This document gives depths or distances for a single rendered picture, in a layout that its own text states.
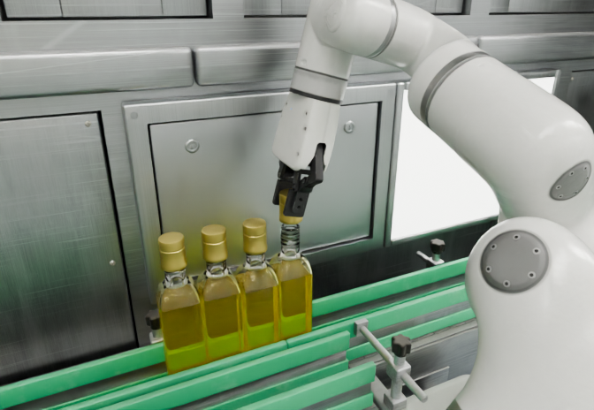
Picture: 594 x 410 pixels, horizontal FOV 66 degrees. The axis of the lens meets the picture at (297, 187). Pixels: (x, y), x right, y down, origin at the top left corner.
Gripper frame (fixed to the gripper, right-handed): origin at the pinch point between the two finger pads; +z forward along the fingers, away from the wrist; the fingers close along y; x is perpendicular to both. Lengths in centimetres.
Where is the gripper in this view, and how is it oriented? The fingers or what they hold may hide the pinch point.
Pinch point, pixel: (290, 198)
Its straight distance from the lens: 66.7
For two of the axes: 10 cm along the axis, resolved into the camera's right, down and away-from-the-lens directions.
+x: 8.8, 1.0, 4.6
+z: -2.4, 9.3, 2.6
